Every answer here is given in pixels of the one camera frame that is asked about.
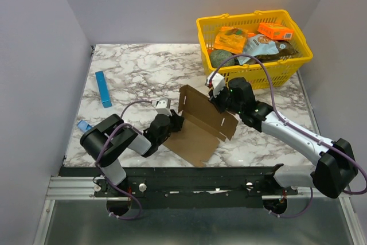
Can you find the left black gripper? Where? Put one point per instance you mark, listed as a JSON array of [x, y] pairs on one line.
[[177, 120]]

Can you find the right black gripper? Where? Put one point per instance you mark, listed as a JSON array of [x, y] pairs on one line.
[[217, 100]]

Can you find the brown cardboard box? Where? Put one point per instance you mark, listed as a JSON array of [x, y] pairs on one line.
[[203, 128]]

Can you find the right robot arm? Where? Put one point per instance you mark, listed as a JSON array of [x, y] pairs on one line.
[[331, 169]]

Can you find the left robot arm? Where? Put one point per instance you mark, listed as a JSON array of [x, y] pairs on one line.
[[106, 141]]

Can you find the orange carton box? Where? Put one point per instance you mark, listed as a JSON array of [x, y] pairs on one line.
[[275, 31]]

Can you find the green round melon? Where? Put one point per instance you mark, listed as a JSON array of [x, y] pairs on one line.
[[218, 56]]

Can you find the orange snack pouch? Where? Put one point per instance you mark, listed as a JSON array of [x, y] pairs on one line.
[[231, 39]]

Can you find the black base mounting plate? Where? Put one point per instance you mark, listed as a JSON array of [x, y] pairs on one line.
[[194, 188]]

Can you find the light blue snack bag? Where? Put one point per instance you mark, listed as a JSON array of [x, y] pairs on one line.
[[253, 47]]

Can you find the long blue bar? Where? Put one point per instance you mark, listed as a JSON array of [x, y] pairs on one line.
[[103, 90]]

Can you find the dark brown snack bag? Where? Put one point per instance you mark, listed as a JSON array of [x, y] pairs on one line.
[[286, 51]]

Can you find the small blue block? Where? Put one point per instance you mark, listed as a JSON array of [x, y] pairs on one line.
[[84, 126]]

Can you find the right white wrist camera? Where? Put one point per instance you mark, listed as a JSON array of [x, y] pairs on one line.
[[215, 81]]

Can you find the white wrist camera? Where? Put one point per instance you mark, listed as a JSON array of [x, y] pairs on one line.
[[215, 81], [162, 106]]

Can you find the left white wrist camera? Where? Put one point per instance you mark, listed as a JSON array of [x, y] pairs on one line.
[[162, 106]]

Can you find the aluminium frame rail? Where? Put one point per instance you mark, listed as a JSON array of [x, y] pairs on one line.
[[62, 188]]

